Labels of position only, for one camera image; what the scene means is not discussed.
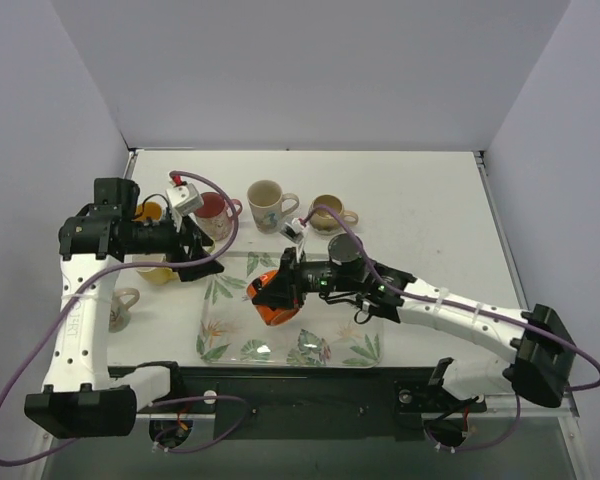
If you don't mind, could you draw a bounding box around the blue butterfly mug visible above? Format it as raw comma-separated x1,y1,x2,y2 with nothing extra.
133,201,163,223

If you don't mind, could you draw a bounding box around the cream coral pattern mug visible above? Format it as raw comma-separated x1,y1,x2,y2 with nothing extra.
109,288,140,333

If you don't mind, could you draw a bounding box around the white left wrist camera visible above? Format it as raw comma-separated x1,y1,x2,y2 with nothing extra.
165,183,204,217

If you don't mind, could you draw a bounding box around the aluminium frame rail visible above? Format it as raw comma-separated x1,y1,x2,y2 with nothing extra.
40,375,580,421

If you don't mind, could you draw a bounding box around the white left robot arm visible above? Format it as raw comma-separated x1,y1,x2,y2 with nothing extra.
24,178,224,439

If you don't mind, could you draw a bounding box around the cream floral mug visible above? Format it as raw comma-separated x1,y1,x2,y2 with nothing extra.
247,180,300,234

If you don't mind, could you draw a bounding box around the floral leaf serving tray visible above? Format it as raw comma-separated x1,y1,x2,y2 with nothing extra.
195,251,384,368

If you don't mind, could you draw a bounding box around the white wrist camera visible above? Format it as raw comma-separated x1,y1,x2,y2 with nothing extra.
280,218,308,244
165,183,204,217

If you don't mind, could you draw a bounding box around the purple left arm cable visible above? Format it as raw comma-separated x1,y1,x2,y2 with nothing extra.
0,170,253,464

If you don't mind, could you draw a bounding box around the beige round teapot mug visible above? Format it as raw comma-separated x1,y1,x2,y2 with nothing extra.
309,194,359,235

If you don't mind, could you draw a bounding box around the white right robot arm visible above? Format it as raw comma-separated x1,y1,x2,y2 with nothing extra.
247,234,575,409

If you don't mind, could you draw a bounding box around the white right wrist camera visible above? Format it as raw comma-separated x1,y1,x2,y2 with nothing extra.
280,218,308,244

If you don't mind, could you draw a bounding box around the yellow mug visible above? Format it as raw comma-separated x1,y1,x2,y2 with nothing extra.
131,254,179,286

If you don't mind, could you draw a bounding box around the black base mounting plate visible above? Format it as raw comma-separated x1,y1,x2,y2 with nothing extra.
144,367,486,441

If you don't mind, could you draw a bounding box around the orange mug black handle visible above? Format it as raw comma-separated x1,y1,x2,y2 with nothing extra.
245,270,302,327

